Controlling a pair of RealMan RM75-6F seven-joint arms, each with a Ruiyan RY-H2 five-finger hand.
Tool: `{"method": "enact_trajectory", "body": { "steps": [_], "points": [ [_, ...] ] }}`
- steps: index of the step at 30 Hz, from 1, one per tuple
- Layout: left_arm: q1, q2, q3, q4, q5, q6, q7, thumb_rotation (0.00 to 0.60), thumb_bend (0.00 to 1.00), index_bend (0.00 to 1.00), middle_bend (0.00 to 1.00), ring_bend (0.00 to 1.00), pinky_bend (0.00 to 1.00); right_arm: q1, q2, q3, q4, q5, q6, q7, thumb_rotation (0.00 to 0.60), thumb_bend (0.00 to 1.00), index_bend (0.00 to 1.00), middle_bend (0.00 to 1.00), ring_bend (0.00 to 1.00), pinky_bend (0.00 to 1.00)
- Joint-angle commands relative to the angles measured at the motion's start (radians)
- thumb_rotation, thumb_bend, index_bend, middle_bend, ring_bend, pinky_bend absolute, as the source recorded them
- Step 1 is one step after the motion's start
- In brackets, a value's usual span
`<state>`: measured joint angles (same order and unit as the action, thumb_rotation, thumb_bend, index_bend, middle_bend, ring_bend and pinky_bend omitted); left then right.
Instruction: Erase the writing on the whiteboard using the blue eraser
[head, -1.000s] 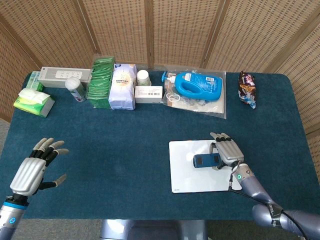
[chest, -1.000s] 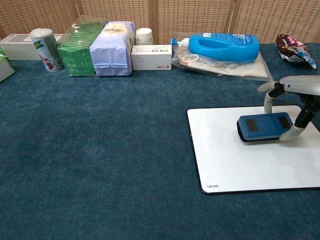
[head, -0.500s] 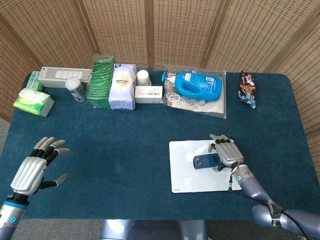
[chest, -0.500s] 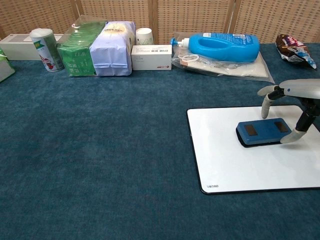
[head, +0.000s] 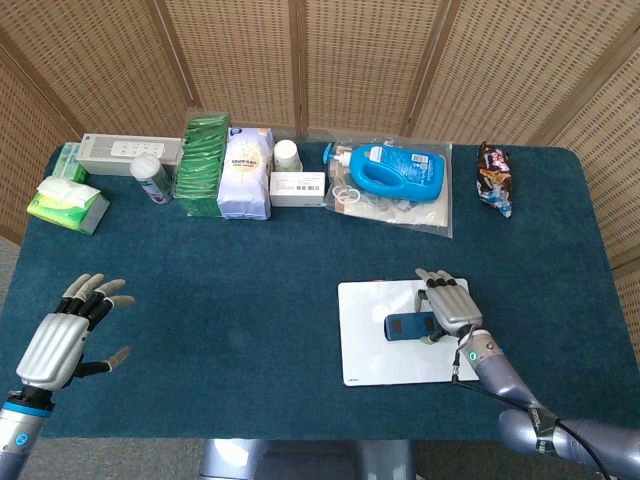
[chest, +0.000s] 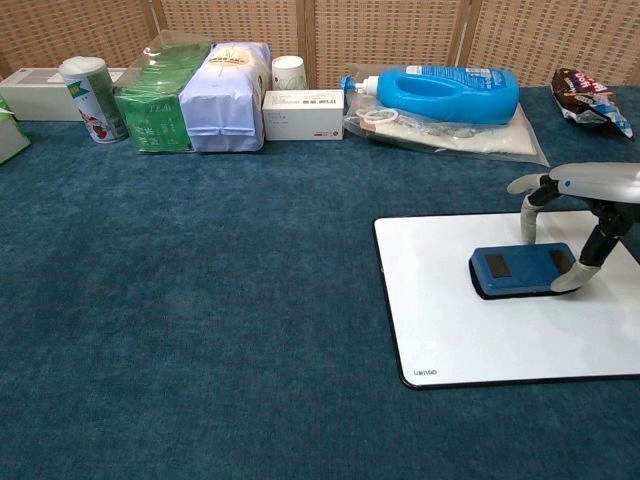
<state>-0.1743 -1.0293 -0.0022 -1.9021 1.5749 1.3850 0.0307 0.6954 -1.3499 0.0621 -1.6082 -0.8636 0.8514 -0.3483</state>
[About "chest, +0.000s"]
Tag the white board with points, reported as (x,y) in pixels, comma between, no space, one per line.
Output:
(450,325)

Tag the blue detergent pump bottle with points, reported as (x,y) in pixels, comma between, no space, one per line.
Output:
(450,97)

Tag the white paper cup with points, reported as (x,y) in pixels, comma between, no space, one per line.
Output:
(289,75)

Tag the green tissue pack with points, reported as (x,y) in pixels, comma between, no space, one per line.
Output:
(12,142)

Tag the white power strip box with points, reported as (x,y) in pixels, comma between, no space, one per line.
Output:
(35,100)

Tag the woven rattan folding screen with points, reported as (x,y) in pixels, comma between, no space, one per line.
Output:
(390,35)

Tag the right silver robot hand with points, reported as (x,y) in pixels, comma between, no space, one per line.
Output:
(610,182)

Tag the blue board eraser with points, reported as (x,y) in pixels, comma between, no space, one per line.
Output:
(525,270)

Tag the blue felt table cover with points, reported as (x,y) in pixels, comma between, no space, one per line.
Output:
(200,300)

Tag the white lavender paper bag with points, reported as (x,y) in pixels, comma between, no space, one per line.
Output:
(220,110)

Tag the clear plastic zip bag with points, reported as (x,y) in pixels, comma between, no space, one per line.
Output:
(490,142)

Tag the green tea box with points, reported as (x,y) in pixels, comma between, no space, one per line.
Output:
(155,110)

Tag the small white cardboard box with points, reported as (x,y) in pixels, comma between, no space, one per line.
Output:
(300,117)

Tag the brown snack bag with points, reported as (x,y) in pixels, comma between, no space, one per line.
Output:
(585,97)

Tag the white lidded cylindrical can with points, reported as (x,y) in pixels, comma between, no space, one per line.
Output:
(97,110)

